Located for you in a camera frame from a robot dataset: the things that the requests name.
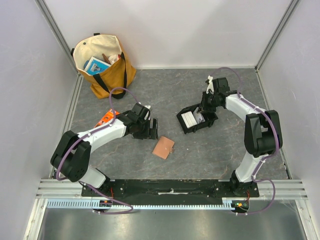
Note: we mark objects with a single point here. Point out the orange product box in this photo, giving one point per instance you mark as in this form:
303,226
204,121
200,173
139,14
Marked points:
108,118

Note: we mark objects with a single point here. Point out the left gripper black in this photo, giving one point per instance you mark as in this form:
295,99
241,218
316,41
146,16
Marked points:
147,134

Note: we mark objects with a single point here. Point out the silver credit card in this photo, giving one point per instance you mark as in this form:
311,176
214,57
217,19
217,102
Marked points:
199,118

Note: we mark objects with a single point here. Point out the slotted cable duct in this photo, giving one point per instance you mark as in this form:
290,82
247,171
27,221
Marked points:
100,204

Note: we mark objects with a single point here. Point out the brown leather card holder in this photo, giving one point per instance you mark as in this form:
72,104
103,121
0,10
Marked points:
163,147

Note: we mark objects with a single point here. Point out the mustard canvas tote bag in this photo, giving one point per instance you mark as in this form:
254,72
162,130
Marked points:
118,75

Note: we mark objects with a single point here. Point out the blue white book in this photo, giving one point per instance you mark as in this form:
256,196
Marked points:
95,66

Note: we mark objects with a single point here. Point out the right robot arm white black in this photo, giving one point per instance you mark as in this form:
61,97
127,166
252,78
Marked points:
262,130

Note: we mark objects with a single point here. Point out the white card stack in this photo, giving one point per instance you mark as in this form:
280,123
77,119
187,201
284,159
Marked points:
188,119

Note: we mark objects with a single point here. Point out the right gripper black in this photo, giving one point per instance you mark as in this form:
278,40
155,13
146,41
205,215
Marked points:
207,105

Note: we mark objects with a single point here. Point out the black plastic bin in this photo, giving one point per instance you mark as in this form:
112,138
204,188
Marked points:
210,119

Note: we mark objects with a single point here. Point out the brown item in bag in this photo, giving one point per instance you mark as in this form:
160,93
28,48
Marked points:
106,59

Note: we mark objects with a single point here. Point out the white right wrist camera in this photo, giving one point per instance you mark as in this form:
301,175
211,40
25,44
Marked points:
210,86

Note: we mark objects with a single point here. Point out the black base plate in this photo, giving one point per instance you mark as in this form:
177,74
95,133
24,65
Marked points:
176,191

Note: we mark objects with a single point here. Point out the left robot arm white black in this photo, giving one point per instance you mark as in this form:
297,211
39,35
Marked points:
71,158

